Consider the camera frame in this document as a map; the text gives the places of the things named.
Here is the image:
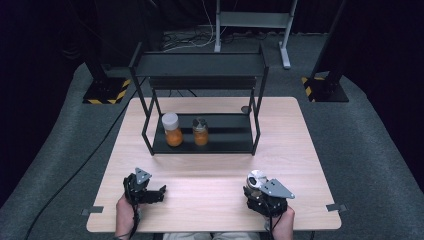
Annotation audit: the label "long black floor cable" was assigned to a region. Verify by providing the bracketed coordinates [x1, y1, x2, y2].
[24, 78, 148, 240]

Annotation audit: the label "grey tape strip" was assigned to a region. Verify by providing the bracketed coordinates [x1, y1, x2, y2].
[325, 203, 348, 213]
[81, 205, 105, 216]

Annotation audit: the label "white-lid orange jar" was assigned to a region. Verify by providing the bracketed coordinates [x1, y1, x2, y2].
[161, 112, 185, 148]

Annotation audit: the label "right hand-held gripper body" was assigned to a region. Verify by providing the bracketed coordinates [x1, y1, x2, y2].
[247, 178, 296, 218]

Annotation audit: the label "hand-held gripper cable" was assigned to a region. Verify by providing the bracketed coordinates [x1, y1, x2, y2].
[264, 199, 283, 240]
[127, 203, 141, 240]

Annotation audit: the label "left hand-held gripper cable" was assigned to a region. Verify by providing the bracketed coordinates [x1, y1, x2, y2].
[127, 203, 141, 240]

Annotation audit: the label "person's left hand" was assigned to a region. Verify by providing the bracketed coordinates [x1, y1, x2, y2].
[115, 194, 142, 239]

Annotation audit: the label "bundle of floor cables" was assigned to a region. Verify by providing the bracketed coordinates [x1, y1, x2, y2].
[162, 0, 218, 53]

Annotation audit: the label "black metal shelf rack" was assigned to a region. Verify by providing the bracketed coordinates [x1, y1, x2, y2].
[128, 41, 270, 157]

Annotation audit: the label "black post with striped base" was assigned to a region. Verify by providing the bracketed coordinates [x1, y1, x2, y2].
[68, 0, 132, 105]
[301, 0, 350, 104]

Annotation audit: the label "person's light trousers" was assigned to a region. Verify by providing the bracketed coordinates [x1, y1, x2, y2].
[162, 231, 262, 240]

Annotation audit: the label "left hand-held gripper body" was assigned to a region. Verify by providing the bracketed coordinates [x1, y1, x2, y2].
[124, 167, 166, 205]

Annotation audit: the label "right hand-held gripper cable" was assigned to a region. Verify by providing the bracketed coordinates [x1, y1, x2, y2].
[264, 199, 283, 240]

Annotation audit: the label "person's right hand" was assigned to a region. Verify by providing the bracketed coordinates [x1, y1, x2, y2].
[266, 205, 296, 240]

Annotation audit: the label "grey metal stand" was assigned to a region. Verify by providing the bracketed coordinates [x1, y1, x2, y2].
[214, 0, 299, 70]

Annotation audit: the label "silver-lid orange jar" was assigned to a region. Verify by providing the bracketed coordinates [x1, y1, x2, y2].
[191, 117, 210, 147]

